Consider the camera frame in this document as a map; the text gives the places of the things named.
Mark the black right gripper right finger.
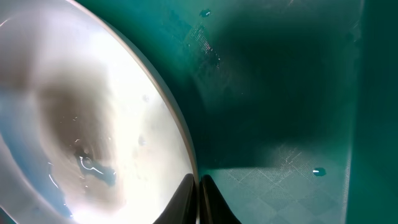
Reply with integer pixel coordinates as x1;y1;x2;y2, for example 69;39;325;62
199;174;241;224

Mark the blue serving tray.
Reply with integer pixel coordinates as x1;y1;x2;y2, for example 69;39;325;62
83;0;397;223

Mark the light blue plate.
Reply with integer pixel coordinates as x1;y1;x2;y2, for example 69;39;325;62
1;1;197;223

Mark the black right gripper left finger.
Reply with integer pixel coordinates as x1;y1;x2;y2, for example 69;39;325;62
154;174;197;224

